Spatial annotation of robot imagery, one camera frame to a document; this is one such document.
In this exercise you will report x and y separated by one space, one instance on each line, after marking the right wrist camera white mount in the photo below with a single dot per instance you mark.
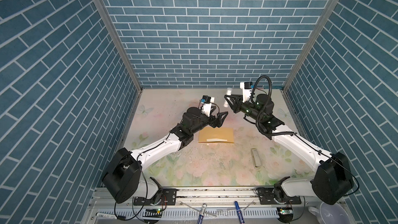
247 90

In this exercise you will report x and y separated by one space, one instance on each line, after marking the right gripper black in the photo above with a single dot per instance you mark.
238 103

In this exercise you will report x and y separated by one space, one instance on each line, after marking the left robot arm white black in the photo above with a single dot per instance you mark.
123 177

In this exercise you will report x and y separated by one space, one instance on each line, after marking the circuit board green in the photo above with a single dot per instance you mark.
285 214
152 216

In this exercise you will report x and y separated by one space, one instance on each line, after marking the white glue stick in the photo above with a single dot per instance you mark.
229 91

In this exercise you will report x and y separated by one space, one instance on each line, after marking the black marker pen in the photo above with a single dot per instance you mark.
105 215

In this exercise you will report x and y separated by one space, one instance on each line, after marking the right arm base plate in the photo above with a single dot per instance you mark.
268 196

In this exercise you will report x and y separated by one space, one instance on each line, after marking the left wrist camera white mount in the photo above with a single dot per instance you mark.
206 104

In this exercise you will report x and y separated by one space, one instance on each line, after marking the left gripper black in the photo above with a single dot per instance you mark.
217 123

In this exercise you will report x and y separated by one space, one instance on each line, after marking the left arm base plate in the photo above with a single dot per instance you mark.
167 194

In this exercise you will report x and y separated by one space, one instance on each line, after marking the left circuit board green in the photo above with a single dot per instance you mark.
152 216

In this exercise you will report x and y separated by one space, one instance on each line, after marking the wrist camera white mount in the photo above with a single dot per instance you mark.
247 90
206 104

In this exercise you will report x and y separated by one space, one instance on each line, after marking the brown kraft envelope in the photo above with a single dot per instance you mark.
216 135

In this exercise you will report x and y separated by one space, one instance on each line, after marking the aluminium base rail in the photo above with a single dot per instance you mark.
220 208

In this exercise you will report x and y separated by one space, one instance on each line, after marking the blue white marker pen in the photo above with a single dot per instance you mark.
202 213

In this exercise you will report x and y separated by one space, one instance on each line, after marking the right circuit board green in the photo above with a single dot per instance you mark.
285 214

